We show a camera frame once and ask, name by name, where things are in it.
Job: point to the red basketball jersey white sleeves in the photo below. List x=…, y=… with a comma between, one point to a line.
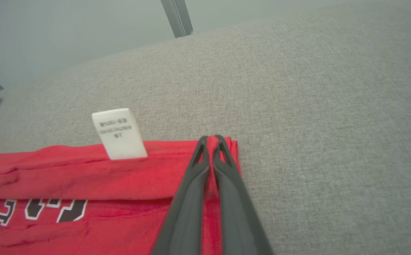
x=67, y=170

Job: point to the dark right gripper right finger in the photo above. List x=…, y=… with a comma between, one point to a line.
x=237, y=212

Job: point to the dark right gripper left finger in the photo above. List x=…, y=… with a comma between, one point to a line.
x=186, y=209

